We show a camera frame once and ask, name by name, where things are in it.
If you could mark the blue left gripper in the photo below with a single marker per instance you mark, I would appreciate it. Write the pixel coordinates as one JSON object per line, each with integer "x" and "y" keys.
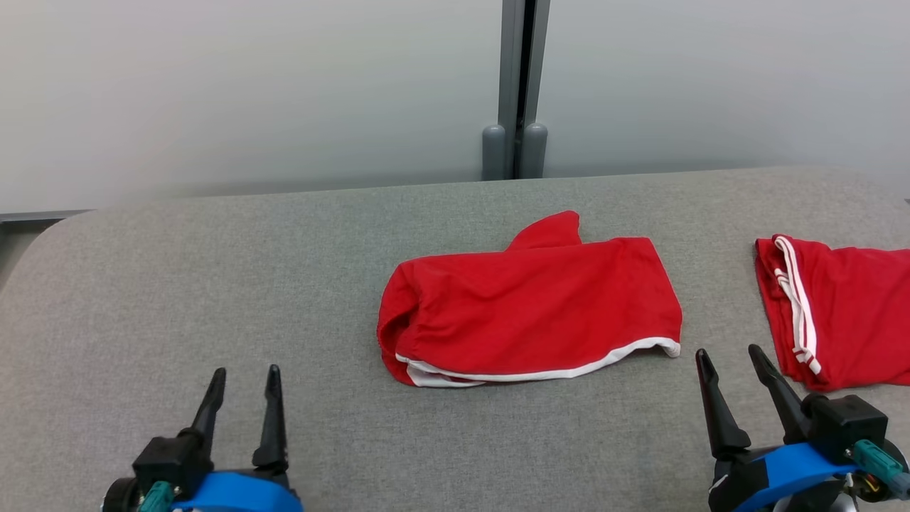
{"x": 242, "y": 494}

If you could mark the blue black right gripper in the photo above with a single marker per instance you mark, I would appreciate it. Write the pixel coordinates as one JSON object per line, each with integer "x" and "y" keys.
{"x": 775, "y": 473}

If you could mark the red basketball jersey white sleeves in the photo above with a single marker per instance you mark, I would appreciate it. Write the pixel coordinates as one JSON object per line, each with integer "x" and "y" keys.
{"x": 860, "y": 313}

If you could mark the red shorts white hem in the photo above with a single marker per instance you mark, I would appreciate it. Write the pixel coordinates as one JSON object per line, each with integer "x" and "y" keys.
{"x": 533, "y": 306}

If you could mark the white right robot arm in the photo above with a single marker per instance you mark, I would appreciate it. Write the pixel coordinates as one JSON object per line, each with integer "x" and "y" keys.
{"x": 810, "y": 501}

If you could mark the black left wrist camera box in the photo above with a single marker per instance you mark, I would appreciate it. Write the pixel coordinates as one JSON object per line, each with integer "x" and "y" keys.
{"x": 170, "y": 459}

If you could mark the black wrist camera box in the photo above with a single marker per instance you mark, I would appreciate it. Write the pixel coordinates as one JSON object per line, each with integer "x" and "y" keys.
{"x": 170, "y": 459}
{"x": 846, "y": 427}

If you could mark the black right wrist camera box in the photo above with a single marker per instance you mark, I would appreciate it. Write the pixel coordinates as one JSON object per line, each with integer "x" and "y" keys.
{"x": 846, "y": 427}

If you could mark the teal left camera connector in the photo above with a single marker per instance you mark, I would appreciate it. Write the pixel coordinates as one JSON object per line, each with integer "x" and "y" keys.
{"x": 156, "y": 498}

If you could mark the teal camera connector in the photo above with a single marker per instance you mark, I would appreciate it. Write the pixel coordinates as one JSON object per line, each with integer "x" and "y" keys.
{"x": 878, "y": 462}
{"x": 156, "y": 498}

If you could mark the teal right camera connector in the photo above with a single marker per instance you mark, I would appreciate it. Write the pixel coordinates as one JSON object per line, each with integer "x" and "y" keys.
{"x": 878, "y": 462}

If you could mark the grey cylindrical post bumper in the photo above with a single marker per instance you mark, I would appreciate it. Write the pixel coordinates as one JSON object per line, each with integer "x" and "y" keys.
{"x": 534, "y": 151}
{"x": 493, "y": 153}

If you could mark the grey metal partition post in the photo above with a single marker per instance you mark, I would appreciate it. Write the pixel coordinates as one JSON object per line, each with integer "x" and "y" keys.
{"x": 515, "y": 64}

